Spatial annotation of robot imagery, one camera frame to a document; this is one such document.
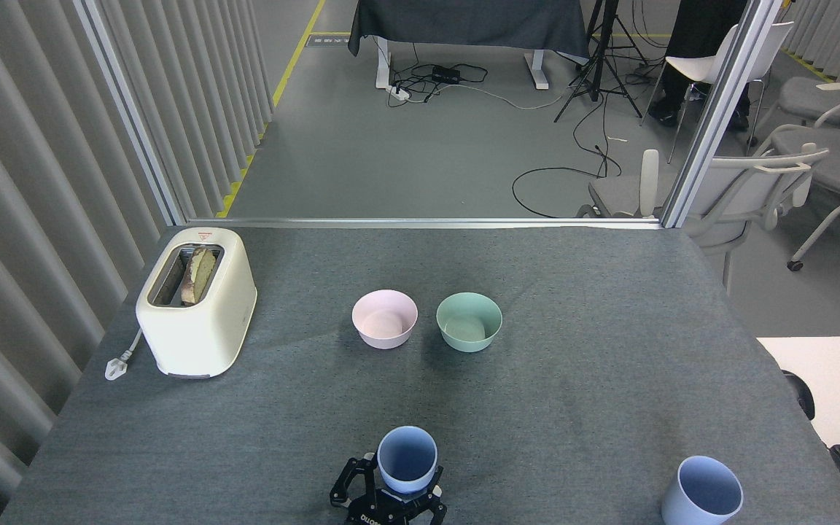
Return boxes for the cream white toaster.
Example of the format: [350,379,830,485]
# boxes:
[135,227,258,380]

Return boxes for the silver frame post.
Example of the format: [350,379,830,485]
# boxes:
[659,0,785,229]
[74,0,187,227]

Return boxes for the white table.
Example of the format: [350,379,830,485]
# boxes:
[755,336,840,447]

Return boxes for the black floor cable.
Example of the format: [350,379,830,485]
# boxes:
[512,146,622,218]

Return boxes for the table with dark cloth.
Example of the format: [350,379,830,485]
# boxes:
[348,0,591,92]

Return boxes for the grey office chair white frame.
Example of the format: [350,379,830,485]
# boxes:
[577,144,831,292]
[777,45,840,125]
[755,91,840,272]

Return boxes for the green bowl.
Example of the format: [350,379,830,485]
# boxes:
[436,292,503,354]

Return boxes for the white toaster power plug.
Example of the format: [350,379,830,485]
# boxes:
[104,328,145,381]

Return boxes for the white plastic chair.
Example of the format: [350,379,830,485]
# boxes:
[637,20,793,165]

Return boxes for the black round object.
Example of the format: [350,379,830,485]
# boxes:
[782,370,816,421]

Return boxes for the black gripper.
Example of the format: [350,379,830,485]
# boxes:
[330,455,448,525]

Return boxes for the person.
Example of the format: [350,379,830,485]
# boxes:
[647,0,750,132]

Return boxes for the black tripod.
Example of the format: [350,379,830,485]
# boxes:
[554,0,644,123]

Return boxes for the silver frame rail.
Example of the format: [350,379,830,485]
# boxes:
[185,217,665,230]

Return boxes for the bread slice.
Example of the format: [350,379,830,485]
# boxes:
[180,246,218,306]

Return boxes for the blue plastic cup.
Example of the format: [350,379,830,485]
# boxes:
[377,427,438,495]
[661,456,744,525]

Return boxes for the pink bowl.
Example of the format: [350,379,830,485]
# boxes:
[351,289,419,350]

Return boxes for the white floor cable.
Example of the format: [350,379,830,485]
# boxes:
[456,82,575,111]

